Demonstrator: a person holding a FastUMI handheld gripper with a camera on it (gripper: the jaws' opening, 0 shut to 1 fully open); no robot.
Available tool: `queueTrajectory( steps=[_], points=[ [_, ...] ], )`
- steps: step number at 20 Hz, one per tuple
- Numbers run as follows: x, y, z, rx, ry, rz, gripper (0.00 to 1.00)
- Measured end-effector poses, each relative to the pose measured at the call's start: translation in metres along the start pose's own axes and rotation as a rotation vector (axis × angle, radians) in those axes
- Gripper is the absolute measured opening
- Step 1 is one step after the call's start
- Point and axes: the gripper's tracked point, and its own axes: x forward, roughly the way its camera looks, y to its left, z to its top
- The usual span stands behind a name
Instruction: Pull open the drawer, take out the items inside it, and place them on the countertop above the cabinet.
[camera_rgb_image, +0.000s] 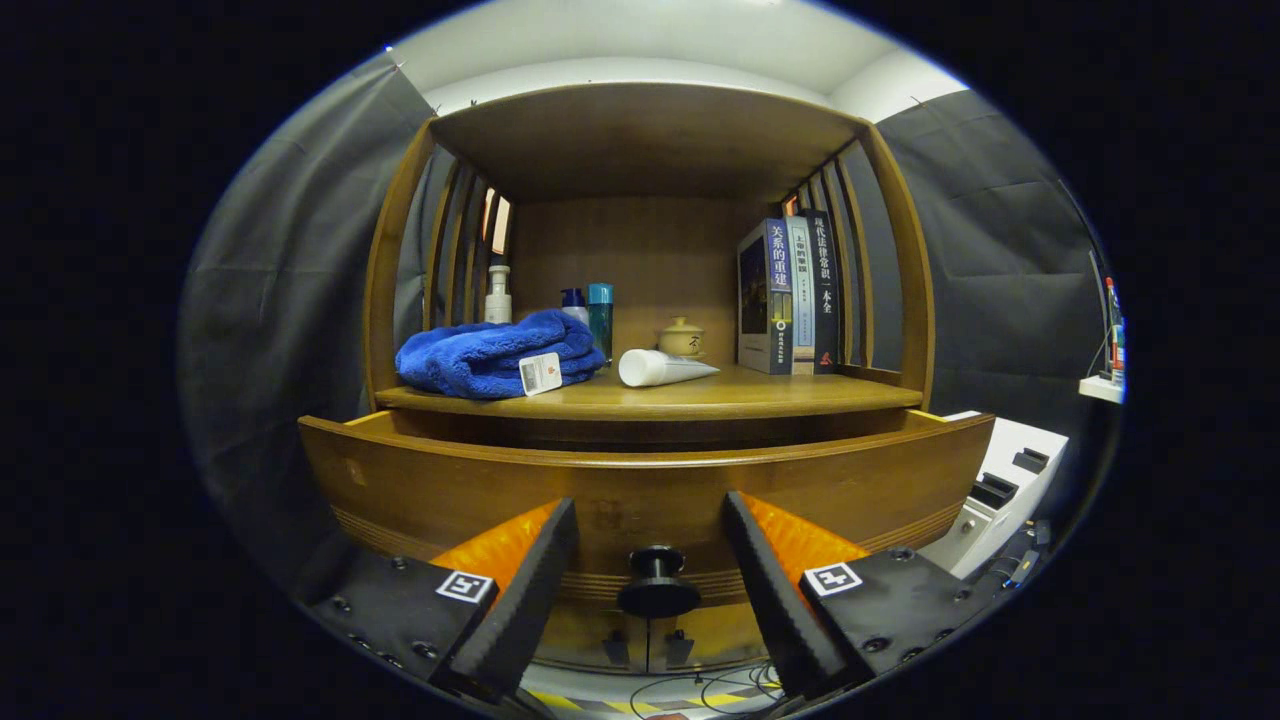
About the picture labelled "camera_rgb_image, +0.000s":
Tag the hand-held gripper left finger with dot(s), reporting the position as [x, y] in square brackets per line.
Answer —
[530, 610]

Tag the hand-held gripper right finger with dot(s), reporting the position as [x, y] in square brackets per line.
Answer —
[780, 600]

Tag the black drawer knob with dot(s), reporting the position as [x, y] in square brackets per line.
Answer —
[657, 597]

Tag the wooden drawer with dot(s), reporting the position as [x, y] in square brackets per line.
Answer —
[650, 485]

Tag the white tube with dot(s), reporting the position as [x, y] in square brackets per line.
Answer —
[655, 368]

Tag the wooden cabinet door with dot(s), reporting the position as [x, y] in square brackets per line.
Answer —
[720, 635]
[590, 640]

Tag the white drawer unit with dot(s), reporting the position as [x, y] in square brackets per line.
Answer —
[985, 535]

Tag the wooden cabinet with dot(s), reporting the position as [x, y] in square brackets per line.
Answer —
[640, 260]

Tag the blue towel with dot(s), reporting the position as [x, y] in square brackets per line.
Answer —
[470, 360]

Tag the beige lidded teacup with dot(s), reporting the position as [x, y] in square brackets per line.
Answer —
[682, 340]

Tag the teal bottle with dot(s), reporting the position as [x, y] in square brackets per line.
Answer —
[600, 320]

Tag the dark blue book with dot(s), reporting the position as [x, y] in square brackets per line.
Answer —
[765, 300]

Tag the white and light blue book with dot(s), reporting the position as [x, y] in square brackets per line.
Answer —
[800, 300]

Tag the white bottle with blue cap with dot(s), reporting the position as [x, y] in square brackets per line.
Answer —
[574, 305]

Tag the white pump bottle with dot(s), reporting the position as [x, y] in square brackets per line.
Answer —
[498, 300]

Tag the black book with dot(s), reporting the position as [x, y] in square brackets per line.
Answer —
[825, 290]

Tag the white shelf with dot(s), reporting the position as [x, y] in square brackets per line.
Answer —
[1100, 389]

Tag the clear water bottle red cap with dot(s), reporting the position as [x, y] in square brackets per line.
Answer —
[1112, 340]

